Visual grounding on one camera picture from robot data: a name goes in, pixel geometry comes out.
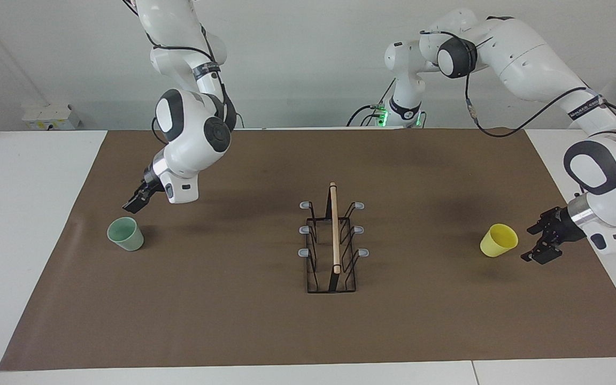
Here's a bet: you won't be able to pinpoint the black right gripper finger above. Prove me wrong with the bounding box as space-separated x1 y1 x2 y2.
122 188 154 215

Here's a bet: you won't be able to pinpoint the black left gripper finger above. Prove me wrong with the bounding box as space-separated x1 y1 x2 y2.
520 240 561 266
527 212 555 236

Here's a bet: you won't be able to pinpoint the pale green plastic cup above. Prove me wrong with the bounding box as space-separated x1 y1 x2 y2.
106 216 145 252

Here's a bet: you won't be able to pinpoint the yellow plastic cup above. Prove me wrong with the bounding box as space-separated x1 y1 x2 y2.
480 223 519 259

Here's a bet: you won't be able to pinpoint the brown table mat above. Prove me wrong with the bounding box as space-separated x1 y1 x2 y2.
0 127 616 372

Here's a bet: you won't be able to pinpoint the white wall power box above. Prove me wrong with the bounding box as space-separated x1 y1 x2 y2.
21 103 82 131

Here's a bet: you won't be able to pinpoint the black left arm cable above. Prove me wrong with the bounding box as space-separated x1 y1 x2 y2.
419 29 616 138

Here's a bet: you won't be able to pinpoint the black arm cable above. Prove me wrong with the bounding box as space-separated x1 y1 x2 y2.
419 29 616 138
145 32 238 145

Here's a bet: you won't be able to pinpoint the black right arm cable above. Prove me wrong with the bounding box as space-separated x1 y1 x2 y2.
145 32 238 145

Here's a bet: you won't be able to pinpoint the black wire cup rack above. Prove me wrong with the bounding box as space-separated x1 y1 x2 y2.
298 182 370 294

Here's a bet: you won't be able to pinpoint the black base cables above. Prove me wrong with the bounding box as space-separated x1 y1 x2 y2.
346 79 395 128

